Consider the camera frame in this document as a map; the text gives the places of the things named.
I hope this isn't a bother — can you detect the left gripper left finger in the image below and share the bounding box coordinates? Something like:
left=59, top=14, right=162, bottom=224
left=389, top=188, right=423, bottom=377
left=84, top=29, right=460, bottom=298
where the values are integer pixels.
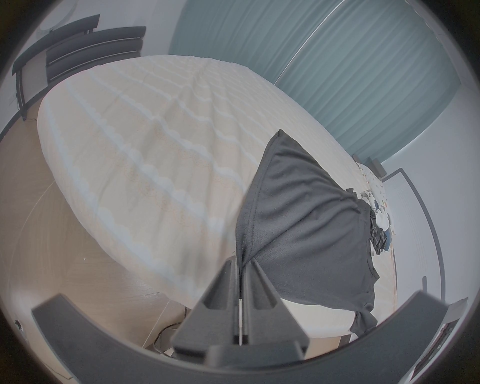
left=171, top=256, right=241, bottom=351

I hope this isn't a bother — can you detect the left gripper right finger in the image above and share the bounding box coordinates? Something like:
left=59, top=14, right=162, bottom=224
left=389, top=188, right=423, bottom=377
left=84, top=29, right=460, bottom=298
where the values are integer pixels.
left=241, top=258, right=309, bottom=351

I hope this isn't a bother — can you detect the black T-shirt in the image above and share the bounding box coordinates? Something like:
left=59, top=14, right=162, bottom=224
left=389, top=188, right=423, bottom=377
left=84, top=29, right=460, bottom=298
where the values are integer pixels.
left=234, top=129, right=380, bottom=336

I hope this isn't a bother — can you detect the pile of clothes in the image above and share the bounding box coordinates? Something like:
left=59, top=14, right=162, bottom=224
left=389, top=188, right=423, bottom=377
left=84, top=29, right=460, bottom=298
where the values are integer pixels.
left=360, top=191, right=396, bottom=252

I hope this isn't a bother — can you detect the bed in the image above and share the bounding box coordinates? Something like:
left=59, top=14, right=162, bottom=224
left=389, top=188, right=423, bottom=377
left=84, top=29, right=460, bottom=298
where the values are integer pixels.
left=37, top=54, right=447, bottom=338

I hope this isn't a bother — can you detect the black satin garment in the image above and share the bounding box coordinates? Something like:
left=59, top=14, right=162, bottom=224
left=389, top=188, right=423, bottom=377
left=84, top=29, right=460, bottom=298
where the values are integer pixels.
left=369, top=210, right=391, bottom=257

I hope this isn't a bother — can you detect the white printed pillow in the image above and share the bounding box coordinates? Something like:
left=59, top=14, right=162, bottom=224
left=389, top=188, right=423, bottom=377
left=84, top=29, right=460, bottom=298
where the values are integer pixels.
left=354, top=161, right=391, bottom=226

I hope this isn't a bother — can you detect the grey bedside table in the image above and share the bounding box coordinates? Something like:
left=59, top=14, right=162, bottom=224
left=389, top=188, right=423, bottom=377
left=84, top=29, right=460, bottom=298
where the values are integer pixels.
left=362, top=157, right=387, bottom=177

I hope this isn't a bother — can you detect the blue-green curtain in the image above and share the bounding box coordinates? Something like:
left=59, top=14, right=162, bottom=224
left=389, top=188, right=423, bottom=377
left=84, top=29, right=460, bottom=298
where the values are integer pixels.
left=275, top=0, right=464, bottom=166
left=168, top=0, right=346, bottom=85

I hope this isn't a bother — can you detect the black chest of drawers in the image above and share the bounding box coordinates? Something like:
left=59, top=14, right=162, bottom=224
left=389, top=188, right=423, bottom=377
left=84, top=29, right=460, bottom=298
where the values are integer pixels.
left=45, top=26, right=147, bottom=81

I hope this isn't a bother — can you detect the black dressing table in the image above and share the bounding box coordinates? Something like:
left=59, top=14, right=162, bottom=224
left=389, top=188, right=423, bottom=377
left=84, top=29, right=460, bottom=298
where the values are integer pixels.
left=12, top=14, right=101, bottom=119

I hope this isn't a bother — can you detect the black cable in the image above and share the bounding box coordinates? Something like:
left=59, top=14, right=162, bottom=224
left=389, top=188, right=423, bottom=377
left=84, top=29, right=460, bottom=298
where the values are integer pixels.
left=144, top=305, right=188, bottom=355

